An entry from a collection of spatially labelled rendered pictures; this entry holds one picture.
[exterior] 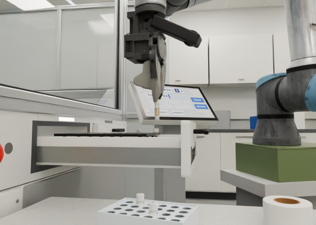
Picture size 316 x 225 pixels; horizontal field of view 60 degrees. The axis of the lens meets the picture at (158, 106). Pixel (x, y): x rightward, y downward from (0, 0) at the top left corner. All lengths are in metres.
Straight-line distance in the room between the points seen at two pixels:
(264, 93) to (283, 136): 0.15
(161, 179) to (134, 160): 1.14
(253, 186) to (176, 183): 0.91
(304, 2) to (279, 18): 3.91
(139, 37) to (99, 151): 0.26
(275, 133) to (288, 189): 0.18
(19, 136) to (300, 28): 0.77
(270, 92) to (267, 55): 3.29
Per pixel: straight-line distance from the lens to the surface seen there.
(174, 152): 0.56
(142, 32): 0.65
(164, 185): 1.69
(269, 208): 0.47
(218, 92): 4.38
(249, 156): 0.98
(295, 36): 0.91
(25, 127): 0.63
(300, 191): 0.90
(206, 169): 3.66
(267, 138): 0.94
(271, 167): 0.89
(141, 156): 0.57
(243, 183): 0.93
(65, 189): 0.79
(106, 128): 0.99
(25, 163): 0.64
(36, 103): 0.67
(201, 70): 4.05
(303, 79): 0.87
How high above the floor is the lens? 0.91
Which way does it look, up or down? 5 degrees up
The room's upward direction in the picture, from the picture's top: straight up
